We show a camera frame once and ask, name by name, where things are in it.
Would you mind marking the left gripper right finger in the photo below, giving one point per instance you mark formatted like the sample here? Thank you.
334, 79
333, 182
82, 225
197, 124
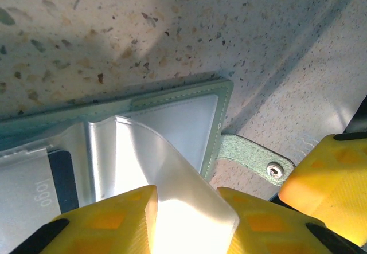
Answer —
272, 231

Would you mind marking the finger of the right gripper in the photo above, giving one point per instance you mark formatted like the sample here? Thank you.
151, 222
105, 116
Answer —
332, 179

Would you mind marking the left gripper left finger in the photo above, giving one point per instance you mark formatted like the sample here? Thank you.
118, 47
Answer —
109, 225

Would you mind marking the green card holder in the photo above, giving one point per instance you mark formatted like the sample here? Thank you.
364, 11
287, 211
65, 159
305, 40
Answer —
183, 93

